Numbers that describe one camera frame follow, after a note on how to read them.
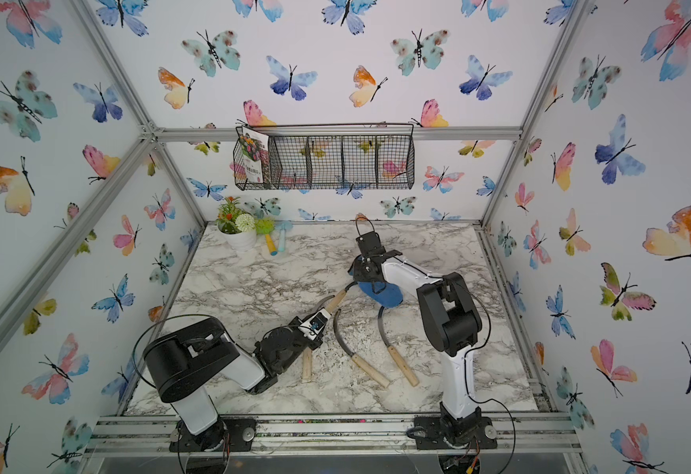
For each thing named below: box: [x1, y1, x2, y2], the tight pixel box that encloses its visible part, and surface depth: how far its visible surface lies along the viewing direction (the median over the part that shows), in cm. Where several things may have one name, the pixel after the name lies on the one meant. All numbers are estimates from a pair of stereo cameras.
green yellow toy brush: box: [254, 217, 278, 256], surface depth 114 cm
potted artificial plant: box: [215, 196, 258, 251], surface depth 105 cm
